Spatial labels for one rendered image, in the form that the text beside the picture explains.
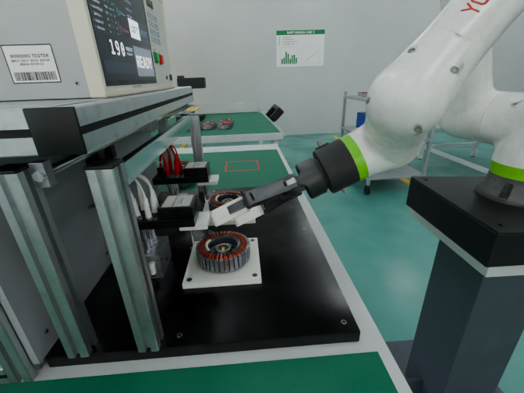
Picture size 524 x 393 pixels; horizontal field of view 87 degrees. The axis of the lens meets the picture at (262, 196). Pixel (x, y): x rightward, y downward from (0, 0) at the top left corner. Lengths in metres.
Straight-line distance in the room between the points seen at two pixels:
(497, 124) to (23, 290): 0.98
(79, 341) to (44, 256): 0.14
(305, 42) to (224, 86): 1.72
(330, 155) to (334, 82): 5.60
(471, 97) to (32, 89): 0.90
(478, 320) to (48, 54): 1.10
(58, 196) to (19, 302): 0.16
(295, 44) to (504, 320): 5.43
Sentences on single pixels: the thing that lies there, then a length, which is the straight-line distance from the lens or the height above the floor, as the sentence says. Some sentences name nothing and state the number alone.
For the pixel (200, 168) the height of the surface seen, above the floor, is 0.92.
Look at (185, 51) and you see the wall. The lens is 5.92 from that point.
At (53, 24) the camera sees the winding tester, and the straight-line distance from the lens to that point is 0.48.
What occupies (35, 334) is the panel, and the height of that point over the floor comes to 0.81.
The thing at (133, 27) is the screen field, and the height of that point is 1.22.
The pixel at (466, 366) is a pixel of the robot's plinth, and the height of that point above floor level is 0.31.
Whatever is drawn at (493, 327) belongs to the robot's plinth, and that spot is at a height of 0.47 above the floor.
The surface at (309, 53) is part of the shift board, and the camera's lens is 5.98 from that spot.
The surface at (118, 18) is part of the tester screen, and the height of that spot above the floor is 1.23.
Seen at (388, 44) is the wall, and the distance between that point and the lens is 6.50.
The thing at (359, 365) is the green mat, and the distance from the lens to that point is 0.49.
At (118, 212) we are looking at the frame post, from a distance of 0.36.
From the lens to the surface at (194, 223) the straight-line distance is 0.54.
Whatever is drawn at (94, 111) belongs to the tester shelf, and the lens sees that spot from 0.36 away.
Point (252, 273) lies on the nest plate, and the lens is 0.57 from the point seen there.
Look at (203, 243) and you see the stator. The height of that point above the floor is 0.82.
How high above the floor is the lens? 1.14
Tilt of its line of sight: 23 degrees down
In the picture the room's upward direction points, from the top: 2 degrees counter-clockwise
